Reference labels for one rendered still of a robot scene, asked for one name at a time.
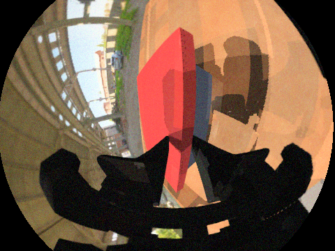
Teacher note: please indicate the dark red lid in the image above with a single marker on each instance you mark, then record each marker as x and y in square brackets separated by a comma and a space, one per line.
[167, 94]

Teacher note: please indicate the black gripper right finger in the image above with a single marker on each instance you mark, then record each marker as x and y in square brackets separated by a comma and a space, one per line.
[218, 168]

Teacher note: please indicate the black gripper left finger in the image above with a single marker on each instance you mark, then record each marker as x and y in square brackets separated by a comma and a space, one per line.
[149, 168]

